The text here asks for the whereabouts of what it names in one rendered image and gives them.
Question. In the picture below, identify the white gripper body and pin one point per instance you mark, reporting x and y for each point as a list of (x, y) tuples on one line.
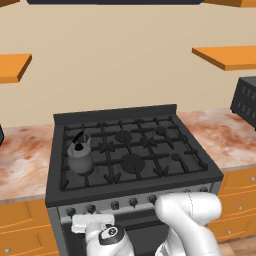
[(91, 219)]

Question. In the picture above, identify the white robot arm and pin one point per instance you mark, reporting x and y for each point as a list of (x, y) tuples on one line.
[(190, 216)]

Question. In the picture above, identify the dark stove knob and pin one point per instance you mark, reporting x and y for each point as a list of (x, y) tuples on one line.
[(90, 208), (203, 189), (115, 204), (70, 211), (152, 199), (133, 202)]

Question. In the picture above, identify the dark grey stove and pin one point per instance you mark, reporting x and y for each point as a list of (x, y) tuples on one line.
[(133, 186)]

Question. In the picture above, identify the black oven door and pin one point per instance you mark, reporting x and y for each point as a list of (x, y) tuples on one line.
[(146, 236)]

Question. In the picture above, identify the orange cupboard door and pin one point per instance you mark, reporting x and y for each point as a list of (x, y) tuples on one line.
[(26, 241)]

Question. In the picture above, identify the orange drawer front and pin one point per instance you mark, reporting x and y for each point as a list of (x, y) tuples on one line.
[(233, 230), (238, 206), (20, 216), (238, 181)]

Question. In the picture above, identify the silver cupboard knob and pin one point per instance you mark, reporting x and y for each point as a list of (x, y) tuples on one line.
[(7, 250)]

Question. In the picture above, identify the black appliance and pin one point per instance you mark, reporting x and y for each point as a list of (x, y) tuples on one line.
[(1, 136)]

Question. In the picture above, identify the silver drawer knob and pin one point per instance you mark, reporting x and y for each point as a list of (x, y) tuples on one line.
[(239, 207), (229, 232), (252, 179)]

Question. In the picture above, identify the black toaster oven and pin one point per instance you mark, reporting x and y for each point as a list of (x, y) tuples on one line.
[(246, 100)]

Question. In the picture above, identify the orange upper cupboard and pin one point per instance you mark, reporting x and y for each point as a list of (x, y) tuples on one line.
[(233, 2), (8, 2)]

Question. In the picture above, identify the orange wall shelf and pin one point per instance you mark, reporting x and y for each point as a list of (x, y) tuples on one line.
[(13, 68), (230, 56)]

